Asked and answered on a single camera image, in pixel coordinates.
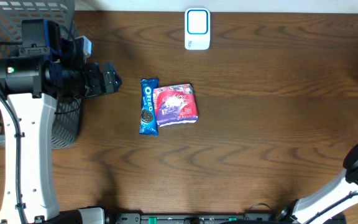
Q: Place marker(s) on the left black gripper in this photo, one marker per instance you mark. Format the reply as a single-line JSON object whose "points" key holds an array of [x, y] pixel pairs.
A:
{"points": [[95, 84]]}

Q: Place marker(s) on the blue Oreo cookie pack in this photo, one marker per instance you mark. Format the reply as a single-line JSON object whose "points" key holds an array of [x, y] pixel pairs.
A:
{"points": [[148, 124]]}

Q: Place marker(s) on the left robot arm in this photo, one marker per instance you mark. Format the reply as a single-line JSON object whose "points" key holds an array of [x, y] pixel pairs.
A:
{"points": [[47, 69]]}

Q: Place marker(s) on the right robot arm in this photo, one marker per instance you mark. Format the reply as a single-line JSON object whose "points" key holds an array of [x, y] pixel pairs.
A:
{"points": [[335, 197]]}

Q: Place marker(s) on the white barcode scanner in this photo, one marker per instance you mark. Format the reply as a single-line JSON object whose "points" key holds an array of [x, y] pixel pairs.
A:
{"points": [[197, 29]]}

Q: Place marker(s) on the grey plastic mesh basket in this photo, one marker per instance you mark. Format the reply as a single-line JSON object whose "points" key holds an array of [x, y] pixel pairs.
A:
{"points": [[12, 13]]}

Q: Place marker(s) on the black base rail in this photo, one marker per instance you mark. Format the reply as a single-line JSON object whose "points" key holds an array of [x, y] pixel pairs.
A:
{"points": [[136, 218]]}

